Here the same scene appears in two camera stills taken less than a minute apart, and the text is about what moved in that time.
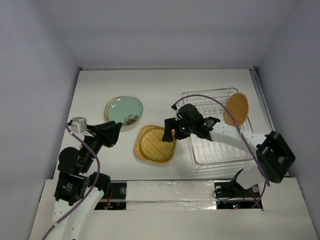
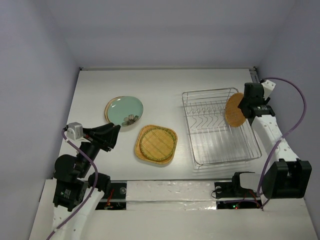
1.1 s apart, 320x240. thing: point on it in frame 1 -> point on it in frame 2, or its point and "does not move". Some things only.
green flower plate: (126, 110) does not move
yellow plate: (149, 146) does not move
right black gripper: (177, 128) -> (246, 107)
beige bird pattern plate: (106, 106) does not move
